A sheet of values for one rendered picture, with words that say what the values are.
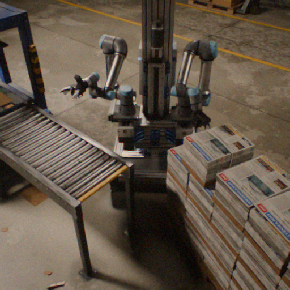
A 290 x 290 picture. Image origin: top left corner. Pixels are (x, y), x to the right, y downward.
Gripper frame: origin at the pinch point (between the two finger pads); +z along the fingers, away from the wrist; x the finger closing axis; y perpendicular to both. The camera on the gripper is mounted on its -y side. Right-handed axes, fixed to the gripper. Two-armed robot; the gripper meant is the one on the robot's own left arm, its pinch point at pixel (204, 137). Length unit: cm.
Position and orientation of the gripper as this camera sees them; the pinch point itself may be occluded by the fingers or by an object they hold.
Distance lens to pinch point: 241.4
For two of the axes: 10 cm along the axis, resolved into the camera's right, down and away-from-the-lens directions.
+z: 2.2, 9.6, 2.0
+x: -9.0, 2.7, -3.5
